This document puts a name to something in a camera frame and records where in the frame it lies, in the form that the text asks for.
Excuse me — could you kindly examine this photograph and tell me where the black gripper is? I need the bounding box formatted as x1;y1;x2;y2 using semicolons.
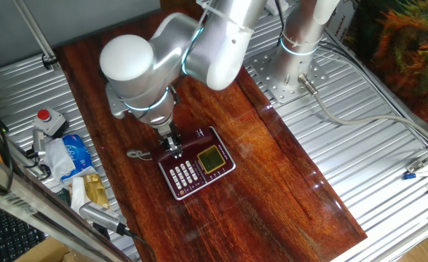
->
158;122;183;159

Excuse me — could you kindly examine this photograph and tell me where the dark red telephone handset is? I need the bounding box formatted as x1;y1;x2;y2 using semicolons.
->
151;127;215;164

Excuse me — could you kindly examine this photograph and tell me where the dark red telephone base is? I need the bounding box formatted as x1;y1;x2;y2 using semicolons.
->
158;126;237;201

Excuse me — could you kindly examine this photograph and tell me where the gold tissue pack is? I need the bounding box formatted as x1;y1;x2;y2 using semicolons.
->
68;173;110;214

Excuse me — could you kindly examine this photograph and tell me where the blue tissue pack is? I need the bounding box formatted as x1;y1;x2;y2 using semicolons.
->
44;133;97;183

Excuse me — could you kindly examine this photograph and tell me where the glossy red-brown wooden board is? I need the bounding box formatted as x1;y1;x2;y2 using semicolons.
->
53;9;368;262

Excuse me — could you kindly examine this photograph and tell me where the dark green comb-like item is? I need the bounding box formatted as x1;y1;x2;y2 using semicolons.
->
56;188;72;207

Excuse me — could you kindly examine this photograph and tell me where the grey red-button emergency stop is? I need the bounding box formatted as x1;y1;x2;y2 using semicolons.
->
31;108;68;138

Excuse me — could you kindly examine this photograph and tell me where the brown cardboard box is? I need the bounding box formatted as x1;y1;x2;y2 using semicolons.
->
13;236;76;262

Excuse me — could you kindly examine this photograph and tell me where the black computer keyboard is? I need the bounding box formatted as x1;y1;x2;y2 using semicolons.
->
0;207;46;262

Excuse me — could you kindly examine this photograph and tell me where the blue capped pen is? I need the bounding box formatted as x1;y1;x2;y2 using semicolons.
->
403;170;428;181

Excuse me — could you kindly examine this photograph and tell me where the colourful orange green picture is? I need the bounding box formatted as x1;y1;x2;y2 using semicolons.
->
341;0;428;128

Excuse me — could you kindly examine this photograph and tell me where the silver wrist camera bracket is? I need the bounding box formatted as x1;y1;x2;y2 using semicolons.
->
106;82;130;120

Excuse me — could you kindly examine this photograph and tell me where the silver depth camera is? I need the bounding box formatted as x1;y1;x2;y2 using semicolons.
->
79;202;127;236

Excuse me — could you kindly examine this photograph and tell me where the black depth camera cable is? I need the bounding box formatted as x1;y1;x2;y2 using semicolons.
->
122;228;157;262

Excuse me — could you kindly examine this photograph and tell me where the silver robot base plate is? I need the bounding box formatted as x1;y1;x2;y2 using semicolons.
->
243;49;330;105

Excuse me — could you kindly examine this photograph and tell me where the small silver camera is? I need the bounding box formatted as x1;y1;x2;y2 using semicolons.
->
31;129;47;159

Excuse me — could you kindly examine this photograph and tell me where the aluminium frame bar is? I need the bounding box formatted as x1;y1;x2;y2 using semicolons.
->
0;145;133;262

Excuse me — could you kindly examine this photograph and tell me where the grey camera stand pole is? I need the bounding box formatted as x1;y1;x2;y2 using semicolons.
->
12;0;60;70

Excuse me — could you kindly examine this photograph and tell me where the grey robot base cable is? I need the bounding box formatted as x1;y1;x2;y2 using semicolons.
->
297;74;428;146

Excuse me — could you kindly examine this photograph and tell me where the silver metal bracket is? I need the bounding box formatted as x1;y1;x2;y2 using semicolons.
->
405;138;428;174

